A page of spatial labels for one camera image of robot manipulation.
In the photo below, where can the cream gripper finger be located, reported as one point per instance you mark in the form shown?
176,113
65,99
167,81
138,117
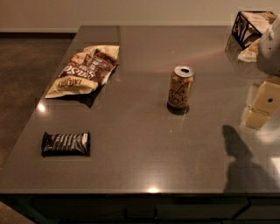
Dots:
262,102

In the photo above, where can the black rxbar chocolate bar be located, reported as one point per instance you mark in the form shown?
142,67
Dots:
65,145

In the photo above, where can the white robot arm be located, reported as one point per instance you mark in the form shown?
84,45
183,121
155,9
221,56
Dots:
268,58

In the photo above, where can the brown chip bag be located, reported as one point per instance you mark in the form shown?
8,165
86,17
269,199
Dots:
86,71

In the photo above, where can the orange LaCroix soda can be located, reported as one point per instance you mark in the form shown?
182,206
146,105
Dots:
181,83

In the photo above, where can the dark counter drawer fronts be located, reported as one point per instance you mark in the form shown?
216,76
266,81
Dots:
157,209

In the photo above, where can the black wire napkin basket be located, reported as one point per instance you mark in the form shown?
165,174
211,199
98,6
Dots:
248,28

